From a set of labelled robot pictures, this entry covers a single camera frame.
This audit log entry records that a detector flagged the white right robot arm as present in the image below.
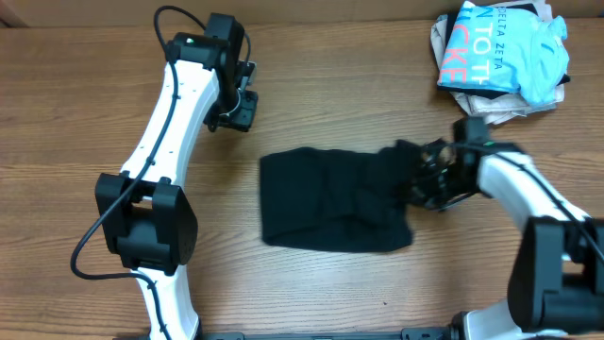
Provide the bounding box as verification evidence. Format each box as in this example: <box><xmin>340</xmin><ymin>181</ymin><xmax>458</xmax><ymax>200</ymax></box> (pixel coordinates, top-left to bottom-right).
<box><xmin>408</xmin><ymin>117</ymin><xmax>603</xmax><ymax>339</ymax></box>

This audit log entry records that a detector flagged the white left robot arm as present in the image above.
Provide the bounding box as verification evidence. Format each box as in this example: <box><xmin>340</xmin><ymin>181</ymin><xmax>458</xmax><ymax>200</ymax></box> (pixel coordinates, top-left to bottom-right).
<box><xmin>94</xmin><ymin>13</ymin><xmax>259</xmax><ymax>339</ymax></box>

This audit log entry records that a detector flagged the light blue printed t-shirt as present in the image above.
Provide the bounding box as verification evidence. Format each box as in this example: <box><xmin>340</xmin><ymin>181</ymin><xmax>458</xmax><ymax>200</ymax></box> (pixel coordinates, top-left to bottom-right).
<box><xmin>437</xmin><ymin>0</ymin><xmax>570</xmax><ymax>107</ymax></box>

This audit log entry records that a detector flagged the black t-shirt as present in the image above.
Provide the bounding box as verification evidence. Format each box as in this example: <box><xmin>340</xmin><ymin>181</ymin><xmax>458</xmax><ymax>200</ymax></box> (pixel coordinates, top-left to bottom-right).
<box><xmin>259</xmin><ymin>140</ymin><xmax>421</xmax><ymax>253</ymax></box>

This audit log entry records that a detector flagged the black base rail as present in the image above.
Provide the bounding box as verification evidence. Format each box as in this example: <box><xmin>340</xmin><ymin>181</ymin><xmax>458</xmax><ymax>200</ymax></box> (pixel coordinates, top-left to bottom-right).
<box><xmin>193</xmin><ymin>326</ymin><xmax>466</xmax><ymax>340</ymax></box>

